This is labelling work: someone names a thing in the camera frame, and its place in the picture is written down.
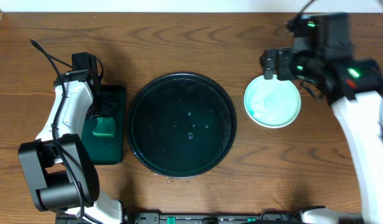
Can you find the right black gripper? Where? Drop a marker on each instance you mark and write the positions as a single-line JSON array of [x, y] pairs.
[[285, 58]]

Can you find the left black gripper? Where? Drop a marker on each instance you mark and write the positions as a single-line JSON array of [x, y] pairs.
[[102, 107]]

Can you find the stained white plate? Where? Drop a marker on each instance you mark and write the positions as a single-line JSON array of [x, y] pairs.
[[272, 103]]

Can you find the green sponge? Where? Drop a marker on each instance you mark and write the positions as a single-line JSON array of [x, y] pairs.
[[105, 127]]

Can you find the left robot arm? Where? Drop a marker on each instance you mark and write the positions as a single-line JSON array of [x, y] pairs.
[[60, 174]]

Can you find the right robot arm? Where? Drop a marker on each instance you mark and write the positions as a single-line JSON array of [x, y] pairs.
[[354, 90]]

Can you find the dark green rectangular tray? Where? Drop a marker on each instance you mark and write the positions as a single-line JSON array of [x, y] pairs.
[[107, 151]]

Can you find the round black tray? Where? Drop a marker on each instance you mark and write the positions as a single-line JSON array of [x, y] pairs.
[[181, 125]]

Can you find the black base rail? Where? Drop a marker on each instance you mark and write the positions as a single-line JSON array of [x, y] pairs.
[[216, 218]]

